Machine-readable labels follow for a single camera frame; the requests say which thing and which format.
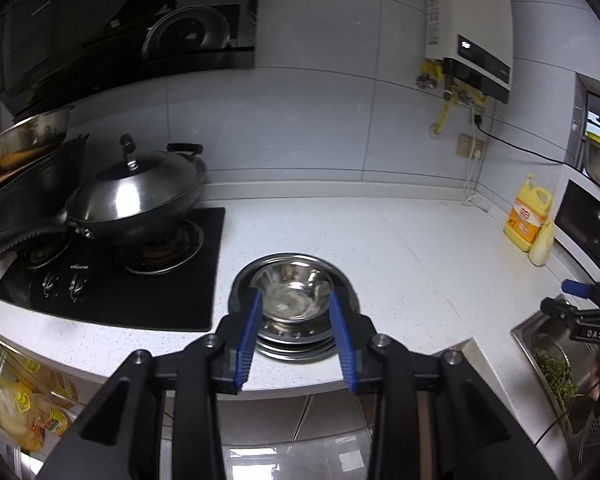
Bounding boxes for grey cabinet door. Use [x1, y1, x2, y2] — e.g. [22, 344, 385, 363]
[220, 392, 382, 480]

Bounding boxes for white water heater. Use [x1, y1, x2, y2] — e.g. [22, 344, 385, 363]
[424, 0, 514, 106]

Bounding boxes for cream squeeze bottle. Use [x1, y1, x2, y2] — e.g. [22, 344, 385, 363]
[528, 220, 557, 267]

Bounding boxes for steel colander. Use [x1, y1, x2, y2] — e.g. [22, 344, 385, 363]
[529, 332, 587, 413]

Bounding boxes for steel sink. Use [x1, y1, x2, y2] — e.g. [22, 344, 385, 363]
[511, 309, 600, 463]

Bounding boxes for white microwave oven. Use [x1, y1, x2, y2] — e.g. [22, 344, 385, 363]
[552, 177, 600, 287]

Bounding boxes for steel pan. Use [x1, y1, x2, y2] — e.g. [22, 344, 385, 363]
[0, 105, 76, 172]

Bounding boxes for white power cable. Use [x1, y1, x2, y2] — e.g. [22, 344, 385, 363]
[461, 105, 492, 212]

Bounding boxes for beige wall socket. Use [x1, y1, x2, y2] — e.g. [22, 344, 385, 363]
[457, 132, 487, 160]

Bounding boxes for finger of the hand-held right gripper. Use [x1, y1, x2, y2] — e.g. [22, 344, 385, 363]
[561, 279, 600, 306]
[539, 297, 600, 329]

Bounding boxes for yellow detergent bottle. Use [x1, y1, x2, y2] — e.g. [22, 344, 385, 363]
[503, 173, 555, 254]

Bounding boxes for steel wok lid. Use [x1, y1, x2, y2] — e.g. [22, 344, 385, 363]
[69, 134, 207, 224]

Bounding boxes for black wok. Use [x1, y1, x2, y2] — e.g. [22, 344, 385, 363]
[0, 142, 209, 263]

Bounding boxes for cooking oil bottle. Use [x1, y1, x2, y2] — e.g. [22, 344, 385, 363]
[30, 394, 75, 438]

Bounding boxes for black pot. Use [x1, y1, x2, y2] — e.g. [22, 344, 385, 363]
[0, 134, 90, 235]

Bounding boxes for steel strainer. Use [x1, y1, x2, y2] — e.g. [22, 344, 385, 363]
[565, 400, 600, 480]

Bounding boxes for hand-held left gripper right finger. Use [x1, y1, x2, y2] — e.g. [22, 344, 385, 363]
[328, 289, 563, 480]

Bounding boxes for black range hood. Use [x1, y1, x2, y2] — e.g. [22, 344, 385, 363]
[0, 0, 261, 117]

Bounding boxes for yellow gas hose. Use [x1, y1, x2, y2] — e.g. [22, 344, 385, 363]
[432, 57, 462, 137]

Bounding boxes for black gas stove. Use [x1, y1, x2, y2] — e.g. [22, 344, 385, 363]
[0, 206, 227, 333]

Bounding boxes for yellow oil bottles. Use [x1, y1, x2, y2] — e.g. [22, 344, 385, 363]
[0, 372, 47, 454]

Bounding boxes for black power cable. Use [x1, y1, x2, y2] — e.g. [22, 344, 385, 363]
[472, 105, 583, 167]

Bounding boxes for green vegetables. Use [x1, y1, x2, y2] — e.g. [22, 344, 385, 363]
[534, 349, 579, 402]

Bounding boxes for steel bowl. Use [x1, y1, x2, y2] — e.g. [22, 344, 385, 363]
[252, 260, 333, 322]

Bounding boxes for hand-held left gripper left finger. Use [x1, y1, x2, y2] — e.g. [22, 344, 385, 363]
[35, 287, 265, 480]

